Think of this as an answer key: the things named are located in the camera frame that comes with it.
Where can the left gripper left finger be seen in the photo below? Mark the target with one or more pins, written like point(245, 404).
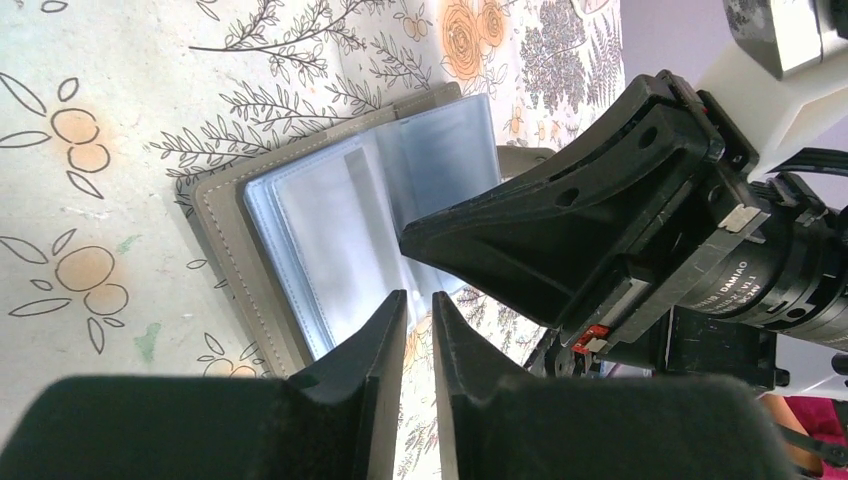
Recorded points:
point(335, 419)

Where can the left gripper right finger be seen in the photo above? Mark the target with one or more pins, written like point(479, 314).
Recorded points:
point(498, 421)

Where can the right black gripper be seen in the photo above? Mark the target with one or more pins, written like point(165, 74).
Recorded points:
point(761, 292)

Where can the grey leather card holder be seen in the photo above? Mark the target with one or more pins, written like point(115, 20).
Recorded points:
point(307, 235)

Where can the floral table mat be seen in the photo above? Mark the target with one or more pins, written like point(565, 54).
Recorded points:
point(113, 111)

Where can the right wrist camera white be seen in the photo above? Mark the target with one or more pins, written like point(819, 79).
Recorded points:
point(783, 80)

